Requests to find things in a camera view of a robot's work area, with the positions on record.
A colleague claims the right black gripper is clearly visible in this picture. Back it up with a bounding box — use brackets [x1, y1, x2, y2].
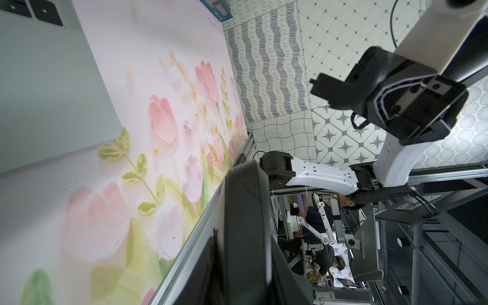
[310, 47, 469, 146]

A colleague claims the pink floral table mat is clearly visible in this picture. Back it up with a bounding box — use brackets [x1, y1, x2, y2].
[1, 1, 247, 304]

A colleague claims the silver open laptop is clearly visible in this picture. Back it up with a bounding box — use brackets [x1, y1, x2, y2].
[1, 1, 121, 172]

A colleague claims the person in dark clothes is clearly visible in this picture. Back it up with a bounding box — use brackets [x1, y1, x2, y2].
[291, 193, 362, 278]

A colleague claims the black wireless mouse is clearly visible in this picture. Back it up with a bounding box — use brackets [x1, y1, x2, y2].
[175, 160, 314, 304]

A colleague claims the dark grey network switch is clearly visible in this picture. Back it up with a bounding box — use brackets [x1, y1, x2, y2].
[200, 0, 233, 22]

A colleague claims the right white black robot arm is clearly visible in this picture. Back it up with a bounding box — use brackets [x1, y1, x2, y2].
[259, 1, 487, 204]

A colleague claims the aluminium mounting rail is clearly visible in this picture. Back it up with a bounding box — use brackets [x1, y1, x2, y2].
[150, 133, 254, 304]

